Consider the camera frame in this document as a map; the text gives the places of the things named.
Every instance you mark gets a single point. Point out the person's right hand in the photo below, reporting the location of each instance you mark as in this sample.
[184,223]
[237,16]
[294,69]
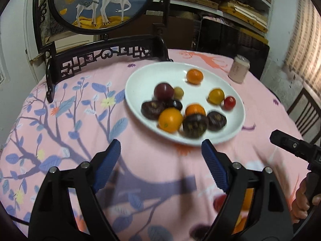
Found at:
[299,200]

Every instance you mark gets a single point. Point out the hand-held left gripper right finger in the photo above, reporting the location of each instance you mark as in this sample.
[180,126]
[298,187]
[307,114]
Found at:
[215,167]

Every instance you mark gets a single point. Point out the yellow-green tomato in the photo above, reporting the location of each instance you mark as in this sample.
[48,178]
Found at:
[216,96]

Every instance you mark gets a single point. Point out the large dark purple passion fruit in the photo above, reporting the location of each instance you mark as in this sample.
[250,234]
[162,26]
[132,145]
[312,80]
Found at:
[152,109]

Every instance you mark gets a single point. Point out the pink drink can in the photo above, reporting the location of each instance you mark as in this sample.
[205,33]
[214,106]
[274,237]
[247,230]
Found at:
[238,69]

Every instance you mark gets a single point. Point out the dark red plum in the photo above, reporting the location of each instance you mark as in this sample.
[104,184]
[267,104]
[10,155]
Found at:
[163,91]

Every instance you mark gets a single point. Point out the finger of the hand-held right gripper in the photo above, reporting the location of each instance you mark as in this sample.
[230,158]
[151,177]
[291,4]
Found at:
[288,143]

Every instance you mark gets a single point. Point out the yellow-green longan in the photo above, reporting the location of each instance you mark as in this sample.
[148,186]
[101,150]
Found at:
[178,93]

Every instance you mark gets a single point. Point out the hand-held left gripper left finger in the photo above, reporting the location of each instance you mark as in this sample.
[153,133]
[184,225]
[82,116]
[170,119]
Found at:
[106,165]

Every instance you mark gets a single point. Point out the leaning picture frame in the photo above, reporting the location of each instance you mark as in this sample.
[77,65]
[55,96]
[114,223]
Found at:
[72,40]

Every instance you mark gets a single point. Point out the white oval plate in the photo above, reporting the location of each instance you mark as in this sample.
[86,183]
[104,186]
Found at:
[220,135]

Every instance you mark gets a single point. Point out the slatted dark wooden chair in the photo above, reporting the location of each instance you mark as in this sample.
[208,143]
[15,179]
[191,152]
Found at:
[307,115]

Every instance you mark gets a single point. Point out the small red cherry tomato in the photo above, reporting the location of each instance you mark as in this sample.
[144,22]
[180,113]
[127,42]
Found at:
[229,103]

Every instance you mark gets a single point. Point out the black flat panel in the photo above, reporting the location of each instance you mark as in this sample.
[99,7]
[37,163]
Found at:
[225,40]

